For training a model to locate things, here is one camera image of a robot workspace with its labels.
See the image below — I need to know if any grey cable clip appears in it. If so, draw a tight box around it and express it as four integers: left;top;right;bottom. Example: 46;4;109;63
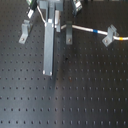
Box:
66;21;72;45
102;25;118;47
19;20;32;44

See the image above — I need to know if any middle grey cable clip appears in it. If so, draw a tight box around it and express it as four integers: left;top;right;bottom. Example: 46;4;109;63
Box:
66;21;72;45

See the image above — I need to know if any left grey cable clip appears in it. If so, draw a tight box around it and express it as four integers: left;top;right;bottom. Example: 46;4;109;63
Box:
19;20;32;44

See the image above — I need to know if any right grey cable clip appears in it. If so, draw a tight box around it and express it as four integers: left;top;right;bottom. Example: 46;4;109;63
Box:
102;25;118;47

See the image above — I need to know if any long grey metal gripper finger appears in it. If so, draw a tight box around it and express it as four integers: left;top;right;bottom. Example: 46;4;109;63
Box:
43;7;54;76

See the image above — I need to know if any white cable with blue band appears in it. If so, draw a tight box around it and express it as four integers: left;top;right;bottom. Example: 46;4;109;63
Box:
35;5;128;42

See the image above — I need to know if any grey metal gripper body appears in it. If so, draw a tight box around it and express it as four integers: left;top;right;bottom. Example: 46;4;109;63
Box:
38;0;63;10

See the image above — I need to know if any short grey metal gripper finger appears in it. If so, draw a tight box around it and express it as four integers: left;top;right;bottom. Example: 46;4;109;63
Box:
55;10;61;32

